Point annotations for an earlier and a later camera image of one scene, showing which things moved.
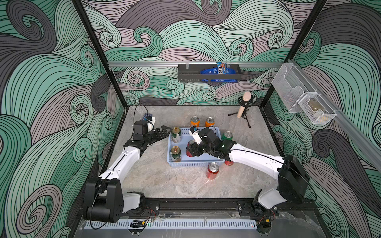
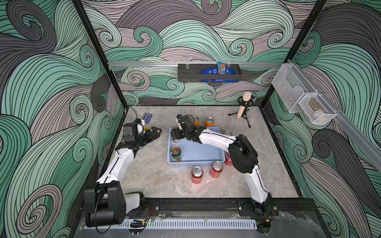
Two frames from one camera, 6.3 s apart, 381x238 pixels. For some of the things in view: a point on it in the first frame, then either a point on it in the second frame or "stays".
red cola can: x=229 y=163 stays
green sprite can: x=227 y=135 stays
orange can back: x=210 y=122 stays
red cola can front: x=190 y=149 → x=197 y=174
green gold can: x=175 y=153 stays
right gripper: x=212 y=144 → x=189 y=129
